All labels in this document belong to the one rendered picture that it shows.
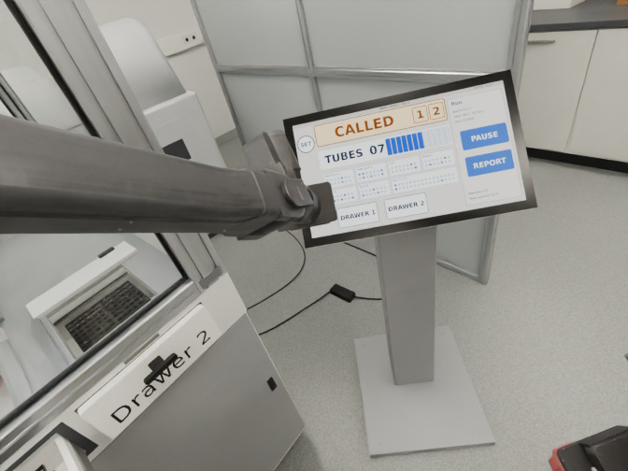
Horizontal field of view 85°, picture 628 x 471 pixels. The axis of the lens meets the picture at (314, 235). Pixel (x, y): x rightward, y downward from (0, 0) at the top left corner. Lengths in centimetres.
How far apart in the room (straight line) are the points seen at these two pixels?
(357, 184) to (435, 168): 18
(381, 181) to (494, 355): 114
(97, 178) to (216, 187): 10
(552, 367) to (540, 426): 26
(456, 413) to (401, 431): 22
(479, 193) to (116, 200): 73
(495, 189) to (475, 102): 20
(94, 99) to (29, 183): 44
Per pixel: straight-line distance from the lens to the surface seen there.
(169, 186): 27
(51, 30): 65
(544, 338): 185
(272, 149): 46
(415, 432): 153
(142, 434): 96
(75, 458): 84
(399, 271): 104
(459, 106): 87
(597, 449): 43
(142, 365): 81
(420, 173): 81
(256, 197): 34
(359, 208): 79
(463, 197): 83
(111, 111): 65
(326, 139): 82
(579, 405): 173
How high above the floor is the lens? 147
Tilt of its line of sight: 38 degrees down
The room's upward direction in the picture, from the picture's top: 15 degrees counter-clockwise
